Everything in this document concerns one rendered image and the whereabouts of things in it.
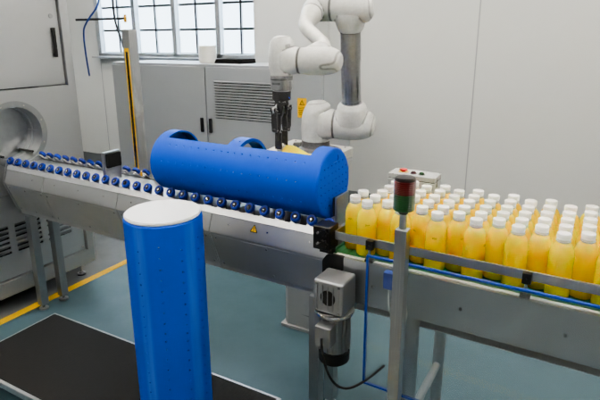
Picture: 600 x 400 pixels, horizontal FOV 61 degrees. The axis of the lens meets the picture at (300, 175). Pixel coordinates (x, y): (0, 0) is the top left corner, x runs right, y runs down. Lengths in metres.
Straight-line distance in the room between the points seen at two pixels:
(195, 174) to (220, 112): 2.05
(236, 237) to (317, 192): 0.47
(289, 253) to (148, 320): 0.58
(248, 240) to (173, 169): 0.48
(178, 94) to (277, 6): 1.29
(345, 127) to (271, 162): 0.75
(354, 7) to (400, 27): 2.42
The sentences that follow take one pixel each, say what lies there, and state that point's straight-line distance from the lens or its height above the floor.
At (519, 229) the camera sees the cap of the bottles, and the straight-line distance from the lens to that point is 1.67.
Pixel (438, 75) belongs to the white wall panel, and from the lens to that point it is 4.76.
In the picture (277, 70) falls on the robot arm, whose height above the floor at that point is 1.53.
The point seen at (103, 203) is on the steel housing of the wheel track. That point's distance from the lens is 2.77.
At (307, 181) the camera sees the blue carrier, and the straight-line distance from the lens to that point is 1.93.
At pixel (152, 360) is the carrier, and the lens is 2.09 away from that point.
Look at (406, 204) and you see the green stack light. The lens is 1.51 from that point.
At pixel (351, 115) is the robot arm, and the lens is 2.64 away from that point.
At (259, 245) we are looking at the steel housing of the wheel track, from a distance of 2.15.
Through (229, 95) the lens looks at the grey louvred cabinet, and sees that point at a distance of 4.19.
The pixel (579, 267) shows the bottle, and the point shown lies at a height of 1.00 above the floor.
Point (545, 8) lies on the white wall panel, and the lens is 4.63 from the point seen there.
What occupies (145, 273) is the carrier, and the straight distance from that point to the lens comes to 1.91.
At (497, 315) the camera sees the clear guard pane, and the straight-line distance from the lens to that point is 1.69.
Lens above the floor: 1.65
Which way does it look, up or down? 15 degrees down
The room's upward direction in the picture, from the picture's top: straight up
